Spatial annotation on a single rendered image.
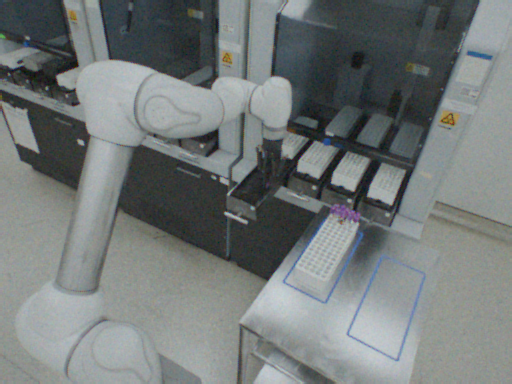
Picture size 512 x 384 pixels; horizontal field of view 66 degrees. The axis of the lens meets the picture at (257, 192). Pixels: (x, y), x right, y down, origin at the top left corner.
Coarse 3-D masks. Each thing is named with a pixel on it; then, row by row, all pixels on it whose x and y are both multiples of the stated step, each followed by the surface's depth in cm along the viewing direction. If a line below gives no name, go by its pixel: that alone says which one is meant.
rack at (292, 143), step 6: (288, 132) 180; (288, 138) 176; (294, 138) 177; (300, 138) 177; (306, 138) 184; (288, 144) 172; (294, 144) 173; (300, 144) 183; (288, 150) 170; (294, 150) 171; (288, 156) 172; (294, 156) 174
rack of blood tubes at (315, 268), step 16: (336, 224) 133; (320, 240) 126; (336, 240) 127; (352, 240) 135; (304, 256) 121; (320, 256) 121; (336, 256) 123; (304, 272) 116; (320, 272) 116; (320, 288) 116
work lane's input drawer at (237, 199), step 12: (300, 156) 177; (252, 168) 167; (288, 168) 169; (252, 180) 161; (276, 180) 161; (240, 192) 152; (252, 192) 155; (264, 192) 153; (228, 204) 155; (240, 204) 151; (252, 204) 149; (264, 204) 154; (228, 216) 152; (252, 216) 152
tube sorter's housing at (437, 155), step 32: (256, 0) 139; (480, 0) 122; (256, 32) 146; (480, 32) 116; (256, 64) 153; (448, 96) 126; (480, 96) 122; (256, 128) 171; (256, 160) 181; (448, 160) 137; (320, 192) 168; (416, 192) 150; (256, 224) 191; (288, 224) 180; (416, 224) 157; (256, 256) 205
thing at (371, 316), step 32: (320, 224) 141; (288, 256) 128; (352, 256) 130; (384, 256) 131; (416, 256) 132; (288, 288) 119; (352, 288) 120; (384, 288) 121; (416, 288) 122; (256, 320) 109; (288, 320) 110; (320, 320) 111; (352, 320) 111; (384, 320) 112; (416, 320) 113; (256, 352) 106; (288, 352) 103; (320, 352) 103; (352, 352) 104; (384, 352) 105; (416, 352) 105
